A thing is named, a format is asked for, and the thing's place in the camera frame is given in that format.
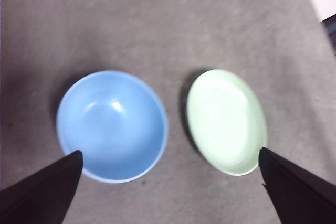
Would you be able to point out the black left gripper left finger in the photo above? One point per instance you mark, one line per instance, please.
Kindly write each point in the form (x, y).
(39, 197)

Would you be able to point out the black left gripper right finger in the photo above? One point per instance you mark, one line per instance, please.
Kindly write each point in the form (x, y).
(296, 195)

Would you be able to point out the blue ribbed bowl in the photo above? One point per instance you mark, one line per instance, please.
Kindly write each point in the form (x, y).
(113, 129)

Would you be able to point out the pale green plate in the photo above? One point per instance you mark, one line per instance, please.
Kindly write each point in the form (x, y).
(225, 121)

